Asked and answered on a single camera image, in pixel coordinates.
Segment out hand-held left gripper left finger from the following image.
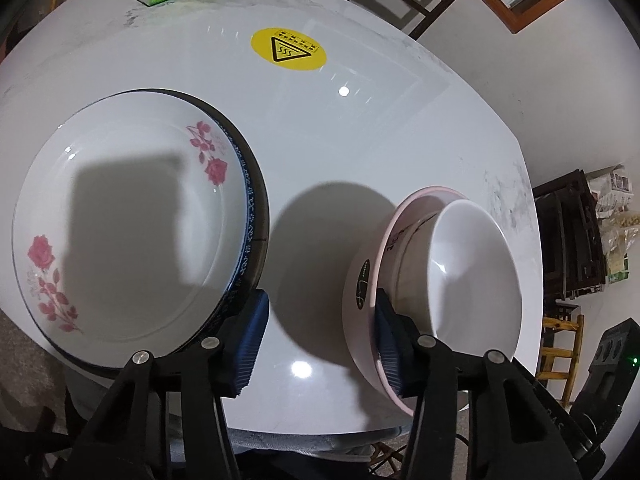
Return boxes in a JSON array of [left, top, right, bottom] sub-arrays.
[[55, 289, 271, 480]]

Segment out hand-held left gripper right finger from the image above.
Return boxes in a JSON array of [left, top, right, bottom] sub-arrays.
[[374, 289, 583, 480]]

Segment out large pink bowl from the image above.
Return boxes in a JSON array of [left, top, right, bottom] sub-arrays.
[[341, 186, 524, 417]]

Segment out white ribbed bowl pink base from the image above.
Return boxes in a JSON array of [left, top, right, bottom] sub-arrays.
[[431, 199, 524, 361]]

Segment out large blue floral plate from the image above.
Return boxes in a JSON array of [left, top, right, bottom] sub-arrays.
[[30, 89, 271, 381]]

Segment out white plate pink flowers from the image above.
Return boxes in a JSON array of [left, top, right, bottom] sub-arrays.
[[11, 91, 251, 343]]

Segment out bamboo stool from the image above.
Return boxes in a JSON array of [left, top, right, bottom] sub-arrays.
[[537, 302, 586, 408]]

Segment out pile of plastic packets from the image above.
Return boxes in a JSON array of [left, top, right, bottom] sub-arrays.
[[587, 162, 640, 286]]

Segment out yellow warning sticker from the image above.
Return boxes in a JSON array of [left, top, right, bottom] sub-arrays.
[[250, 26, 327, 72]]

